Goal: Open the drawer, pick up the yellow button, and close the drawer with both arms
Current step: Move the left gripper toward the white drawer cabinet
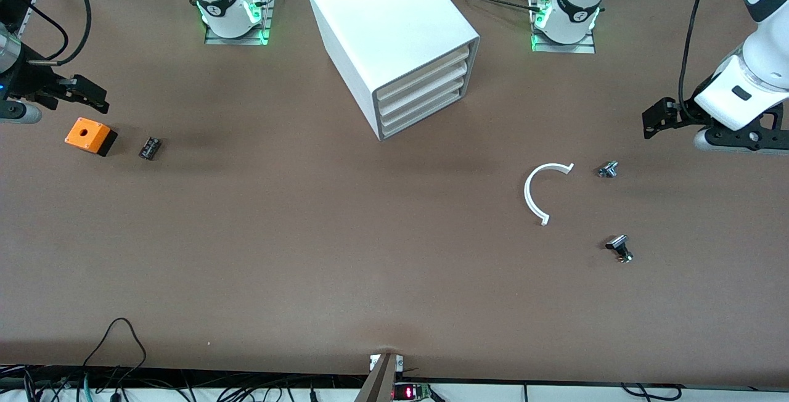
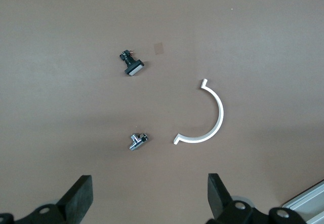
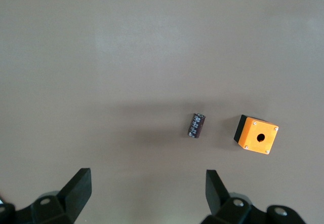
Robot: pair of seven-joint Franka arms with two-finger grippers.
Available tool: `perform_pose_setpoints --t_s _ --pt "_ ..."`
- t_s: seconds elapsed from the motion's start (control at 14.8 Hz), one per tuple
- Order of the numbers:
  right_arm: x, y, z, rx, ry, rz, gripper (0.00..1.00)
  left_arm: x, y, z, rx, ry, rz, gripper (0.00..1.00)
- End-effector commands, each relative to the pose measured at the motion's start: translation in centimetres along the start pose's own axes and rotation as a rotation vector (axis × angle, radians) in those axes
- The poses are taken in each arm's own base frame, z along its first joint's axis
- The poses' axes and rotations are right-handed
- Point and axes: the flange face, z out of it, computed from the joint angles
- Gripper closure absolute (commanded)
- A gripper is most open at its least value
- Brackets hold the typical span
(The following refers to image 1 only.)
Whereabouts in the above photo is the orange and black button box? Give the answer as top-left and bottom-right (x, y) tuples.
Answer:
(64, 117), (118, 157)

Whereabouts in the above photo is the black-headed push button part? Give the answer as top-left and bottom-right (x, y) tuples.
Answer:
(605, 234), (634, 264)

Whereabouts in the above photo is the white curved plastic arc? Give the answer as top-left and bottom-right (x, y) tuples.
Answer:
(523, 163), (575, 227)

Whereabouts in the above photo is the device with red display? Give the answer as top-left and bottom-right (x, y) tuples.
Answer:
(393, 382), (433, 402)

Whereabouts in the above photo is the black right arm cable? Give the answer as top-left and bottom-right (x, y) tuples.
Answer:
(28, 0), (93, 67)

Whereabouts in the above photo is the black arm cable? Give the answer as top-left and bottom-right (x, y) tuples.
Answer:
(678, 0), (717, 123)
(28, 0), (93, 67)

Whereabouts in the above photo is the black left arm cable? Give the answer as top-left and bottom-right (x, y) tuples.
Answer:
(678, 0), (717, 123)

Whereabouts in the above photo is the black looped table-edge cable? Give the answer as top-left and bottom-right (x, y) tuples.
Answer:
(82, 318), (148, 385)

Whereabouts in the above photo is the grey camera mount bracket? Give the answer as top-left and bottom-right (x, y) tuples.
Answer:
(354, 353), (405, 402)

